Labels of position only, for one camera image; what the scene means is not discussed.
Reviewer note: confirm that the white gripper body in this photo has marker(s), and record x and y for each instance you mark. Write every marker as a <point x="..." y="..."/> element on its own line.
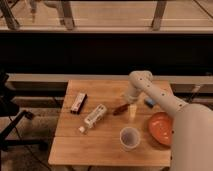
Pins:
<point x="131" y="95"/>

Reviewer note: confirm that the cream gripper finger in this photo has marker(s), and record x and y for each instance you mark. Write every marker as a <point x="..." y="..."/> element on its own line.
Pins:
<point x="132" y="110"/>

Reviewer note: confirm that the red chili pepper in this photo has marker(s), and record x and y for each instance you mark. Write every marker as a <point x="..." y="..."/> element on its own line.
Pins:
<point x="119" y="110"/>

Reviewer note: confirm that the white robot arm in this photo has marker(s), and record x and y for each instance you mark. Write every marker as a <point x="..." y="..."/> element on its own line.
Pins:
<point x="192" y="130"/>

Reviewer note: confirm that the white ceramic cup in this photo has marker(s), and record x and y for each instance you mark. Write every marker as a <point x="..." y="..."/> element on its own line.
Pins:
<point x="130" y="138"/>

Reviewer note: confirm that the blue sponge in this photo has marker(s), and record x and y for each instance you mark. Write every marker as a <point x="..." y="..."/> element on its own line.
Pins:
<point x="149" y="102"/>

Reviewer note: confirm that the orange bowl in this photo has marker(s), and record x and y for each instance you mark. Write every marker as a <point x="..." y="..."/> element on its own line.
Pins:
<point x="160" y="127"/>

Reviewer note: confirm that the clear plastic bottle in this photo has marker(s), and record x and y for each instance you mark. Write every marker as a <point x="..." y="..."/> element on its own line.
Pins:
<point x="93" y="117"/>

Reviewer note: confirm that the wooden table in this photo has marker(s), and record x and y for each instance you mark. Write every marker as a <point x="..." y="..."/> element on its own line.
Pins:
<point x="101" y="146"/>

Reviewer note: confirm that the black chair base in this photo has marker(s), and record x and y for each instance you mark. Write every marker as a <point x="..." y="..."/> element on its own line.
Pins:
<point x="9" y="108"/>

